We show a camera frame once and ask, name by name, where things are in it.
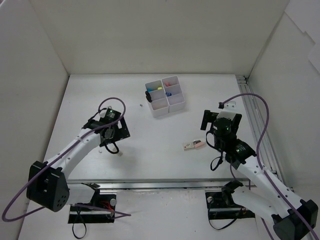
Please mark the white left compartment organizer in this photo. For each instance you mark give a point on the white left compartment organizer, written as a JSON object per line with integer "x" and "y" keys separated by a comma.
{"x": 159, "y": 106}

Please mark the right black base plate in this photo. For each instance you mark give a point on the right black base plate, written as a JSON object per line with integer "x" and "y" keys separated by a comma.
{"x": 219, "y": 210}

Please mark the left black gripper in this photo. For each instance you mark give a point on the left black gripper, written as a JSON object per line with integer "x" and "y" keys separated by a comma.
{"x": 122, "y": 127}

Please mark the black handled scissors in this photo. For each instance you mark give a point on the black handled scissors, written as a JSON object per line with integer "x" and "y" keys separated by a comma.
{"x": 148, "y": 96}

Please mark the aluminium rail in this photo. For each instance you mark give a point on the aluminium rail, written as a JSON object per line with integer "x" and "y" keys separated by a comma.
{"x": 150, "y": 185}
{"x": 255, "y": 108}

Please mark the aluminium front rail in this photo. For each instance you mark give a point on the aluminium front rail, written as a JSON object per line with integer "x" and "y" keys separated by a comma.
{"x": 150, "y": 185}

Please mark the pink white correction tape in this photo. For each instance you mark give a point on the pink white correction tape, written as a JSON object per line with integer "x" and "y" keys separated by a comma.
{"x": 198, "y": 143}

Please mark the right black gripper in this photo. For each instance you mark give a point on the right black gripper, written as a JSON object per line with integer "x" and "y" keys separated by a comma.
{"x": 206, "y": 119}

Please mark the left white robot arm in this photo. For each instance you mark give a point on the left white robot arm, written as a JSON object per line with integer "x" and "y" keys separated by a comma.
{"x": 95, "y": 133}

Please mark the white boxed eraser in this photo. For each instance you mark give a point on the white boxed eraser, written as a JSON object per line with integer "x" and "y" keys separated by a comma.
{"x": 188, "y": 146}

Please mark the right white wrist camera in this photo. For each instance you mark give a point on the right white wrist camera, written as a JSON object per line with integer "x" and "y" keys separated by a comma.
{"x": 228, "y": 106}

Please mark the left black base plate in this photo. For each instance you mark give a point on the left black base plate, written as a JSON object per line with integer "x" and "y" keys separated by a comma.
{"x": 79, "y": 215}

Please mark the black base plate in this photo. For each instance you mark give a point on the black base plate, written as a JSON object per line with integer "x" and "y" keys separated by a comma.
{"x": 79, "y": 215}
{"x": 219, "y": 210}

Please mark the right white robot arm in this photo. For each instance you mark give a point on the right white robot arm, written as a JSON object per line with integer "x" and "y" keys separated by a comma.
{"x": 292, "y": 218}

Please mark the aluminium right rail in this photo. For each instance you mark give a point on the aluminium right rail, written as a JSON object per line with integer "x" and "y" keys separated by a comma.
{"x": 255, "y": 108}

